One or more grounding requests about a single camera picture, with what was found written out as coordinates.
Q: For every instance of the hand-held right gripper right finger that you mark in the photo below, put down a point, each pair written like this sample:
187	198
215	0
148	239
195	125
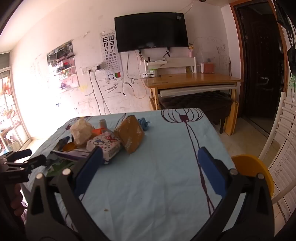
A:
210	171

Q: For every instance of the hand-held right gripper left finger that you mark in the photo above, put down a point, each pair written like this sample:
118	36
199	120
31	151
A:
90	166

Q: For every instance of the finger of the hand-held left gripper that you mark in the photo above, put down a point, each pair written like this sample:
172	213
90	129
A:
22	153
34	162

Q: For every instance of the purple foil wrapper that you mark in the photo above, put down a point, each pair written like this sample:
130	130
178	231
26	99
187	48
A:
71	154

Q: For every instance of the white printed tissue packet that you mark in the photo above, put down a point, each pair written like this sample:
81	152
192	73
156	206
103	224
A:
105	144

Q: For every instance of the yellow plastic bin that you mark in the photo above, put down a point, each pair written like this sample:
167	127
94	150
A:
256	164

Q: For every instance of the person's left hand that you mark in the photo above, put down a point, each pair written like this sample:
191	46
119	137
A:
16	199

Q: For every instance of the green packet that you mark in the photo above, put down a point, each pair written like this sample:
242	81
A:
59	168

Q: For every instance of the dark blue packet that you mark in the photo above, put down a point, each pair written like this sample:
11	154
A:
62	142

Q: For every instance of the crumpled beige paper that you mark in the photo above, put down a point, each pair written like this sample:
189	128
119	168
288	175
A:
81	133

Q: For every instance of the orange plastic piece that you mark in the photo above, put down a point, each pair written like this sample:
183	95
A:
97	132

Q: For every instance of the glass balcony door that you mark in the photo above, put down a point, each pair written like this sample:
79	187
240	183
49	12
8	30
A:
9	111

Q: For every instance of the brown cardboard box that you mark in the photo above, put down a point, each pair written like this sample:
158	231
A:
130	134

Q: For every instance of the light blue printed tablecloth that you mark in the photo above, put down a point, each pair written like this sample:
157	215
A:
150	190

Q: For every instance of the blue crumpled cloth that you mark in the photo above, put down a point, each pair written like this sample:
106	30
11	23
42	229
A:
144	124

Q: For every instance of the black tufted bench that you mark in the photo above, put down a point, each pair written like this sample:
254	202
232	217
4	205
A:
196	100

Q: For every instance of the white louvered door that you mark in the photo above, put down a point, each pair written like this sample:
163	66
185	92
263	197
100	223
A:
285	176

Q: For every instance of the white metal chair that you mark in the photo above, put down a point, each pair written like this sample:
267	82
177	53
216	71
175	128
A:
283	125

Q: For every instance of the wooden desk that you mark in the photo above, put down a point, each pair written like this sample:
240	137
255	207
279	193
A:
192	80

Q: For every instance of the pink box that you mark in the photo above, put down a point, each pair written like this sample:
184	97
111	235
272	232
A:
208	68

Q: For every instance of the dark wooden door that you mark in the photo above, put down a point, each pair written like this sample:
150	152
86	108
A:
259	69

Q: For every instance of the white desk shelf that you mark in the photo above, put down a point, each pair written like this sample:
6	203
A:
178	62

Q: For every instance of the eye chart poster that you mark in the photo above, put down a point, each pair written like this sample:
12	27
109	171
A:
111	49

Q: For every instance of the pink vase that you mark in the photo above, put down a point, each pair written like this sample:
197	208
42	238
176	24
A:
191	53

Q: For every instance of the black hanging cloth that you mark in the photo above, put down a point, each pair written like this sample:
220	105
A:
288	23

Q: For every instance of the wall mirror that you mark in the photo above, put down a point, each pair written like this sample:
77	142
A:
63	67

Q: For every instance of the white wall power outlet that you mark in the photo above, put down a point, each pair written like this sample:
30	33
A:
89	70

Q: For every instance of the black wall television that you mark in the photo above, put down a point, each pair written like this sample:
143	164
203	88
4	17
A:
150	30

